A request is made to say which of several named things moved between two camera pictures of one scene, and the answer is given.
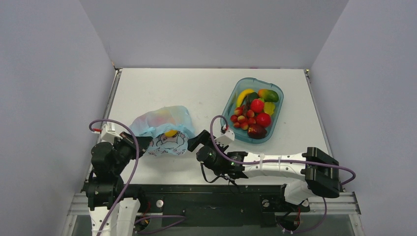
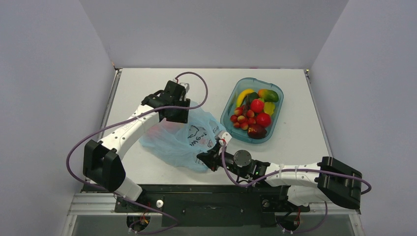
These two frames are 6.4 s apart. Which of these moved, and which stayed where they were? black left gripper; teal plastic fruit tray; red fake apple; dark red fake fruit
Moved: black left gripper
Stayed: red fake apple; dark red fake fruit; teal plastic fruit tray
